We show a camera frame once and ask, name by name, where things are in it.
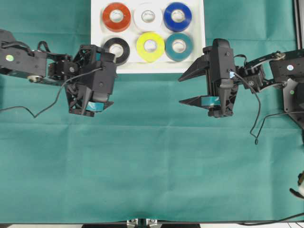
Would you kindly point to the red tape roll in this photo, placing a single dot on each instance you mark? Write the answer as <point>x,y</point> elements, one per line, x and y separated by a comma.
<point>116,26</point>

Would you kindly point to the blue tape roll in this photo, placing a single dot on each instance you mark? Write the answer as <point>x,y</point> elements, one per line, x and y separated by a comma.
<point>177,16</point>

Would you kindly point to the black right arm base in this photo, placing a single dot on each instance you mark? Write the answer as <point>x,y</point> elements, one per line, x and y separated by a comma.
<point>293,101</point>

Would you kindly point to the yellow tape roll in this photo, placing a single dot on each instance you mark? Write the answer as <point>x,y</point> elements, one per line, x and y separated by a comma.
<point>146,55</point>

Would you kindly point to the black tape roll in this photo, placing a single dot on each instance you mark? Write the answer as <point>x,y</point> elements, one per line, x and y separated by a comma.
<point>123,58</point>

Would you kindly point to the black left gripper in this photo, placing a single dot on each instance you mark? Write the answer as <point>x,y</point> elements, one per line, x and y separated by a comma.
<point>65,71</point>

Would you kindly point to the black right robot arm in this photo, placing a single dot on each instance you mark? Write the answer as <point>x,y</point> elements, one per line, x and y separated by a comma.
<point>271,70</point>

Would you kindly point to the aluminium frame post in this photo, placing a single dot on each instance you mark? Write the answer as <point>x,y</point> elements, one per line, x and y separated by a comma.
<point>298,6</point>

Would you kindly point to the white plastic case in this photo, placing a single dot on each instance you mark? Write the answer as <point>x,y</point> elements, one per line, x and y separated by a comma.
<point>135,64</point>

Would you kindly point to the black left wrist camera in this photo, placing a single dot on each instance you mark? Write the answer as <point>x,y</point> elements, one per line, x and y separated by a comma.
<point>97,78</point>

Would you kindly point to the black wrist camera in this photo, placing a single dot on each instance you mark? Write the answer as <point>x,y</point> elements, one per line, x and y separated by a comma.
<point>97,78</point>
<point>221,62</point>

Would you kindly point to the white tape roll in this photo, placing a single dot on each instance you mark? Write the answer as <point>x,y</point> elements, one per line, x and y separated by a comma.
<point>148,17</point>

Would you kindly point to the teal tape roll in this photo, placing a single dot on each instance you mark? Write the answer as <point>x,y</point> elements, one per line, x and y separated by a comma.
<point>178,46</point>

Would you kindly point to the white object at edge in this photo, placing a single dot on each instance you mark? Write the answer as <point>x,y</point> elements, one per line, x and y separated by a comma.
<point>300,192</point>

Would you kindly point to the metal bracket at table edge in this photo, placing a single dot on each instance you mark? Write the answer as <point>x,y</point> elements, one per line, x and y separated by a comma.
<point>142,223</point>

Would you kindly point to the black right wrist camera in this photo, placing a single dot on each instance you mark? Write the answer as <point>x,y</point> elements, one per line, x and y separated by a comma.
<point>221,62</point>

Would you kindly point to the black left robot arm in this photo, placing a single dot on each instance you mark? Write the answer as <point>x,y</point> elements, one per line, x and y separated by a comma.
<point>19,60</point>

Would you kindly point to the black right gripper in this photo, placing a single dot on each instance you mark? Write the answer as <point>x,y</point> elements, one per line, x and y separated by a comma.
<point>220,105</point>

